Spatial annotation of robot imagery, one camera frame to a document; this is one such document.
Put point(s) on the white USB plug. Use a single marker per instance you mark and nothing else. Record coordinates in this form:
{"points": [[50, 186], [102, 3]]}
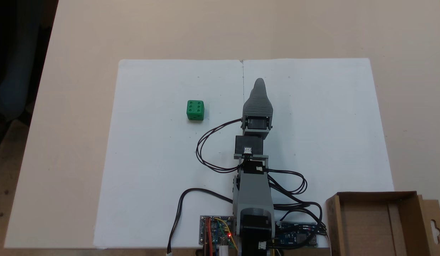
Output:
{"points": [[223, 251]]}

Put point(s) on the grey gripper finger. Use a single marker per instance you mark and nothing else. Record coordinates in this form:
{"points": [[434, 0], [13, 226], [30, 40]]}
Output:
{"points": [[261, 105], [252, 96]]}

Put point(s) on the green dice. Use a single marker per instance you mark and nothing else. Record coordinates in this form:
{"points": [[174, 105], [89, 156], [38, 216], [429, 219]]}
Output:
{"points": [[195, 109]]}

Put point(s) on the brown cardboard box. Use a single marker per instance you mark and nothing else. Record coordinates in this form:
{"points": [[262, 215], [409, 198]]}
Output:
{"points": [[376, 227]]}

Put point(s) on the blue circuit board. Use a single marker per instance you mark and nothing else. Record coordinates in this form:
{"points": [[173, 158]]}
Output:
{"points": [[294, 236]]}

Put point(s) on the green circuit board red LED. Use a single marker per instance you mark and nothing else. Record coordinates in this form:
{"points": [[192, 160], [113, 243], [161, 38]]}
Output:
{"points": [[216, 231]]}

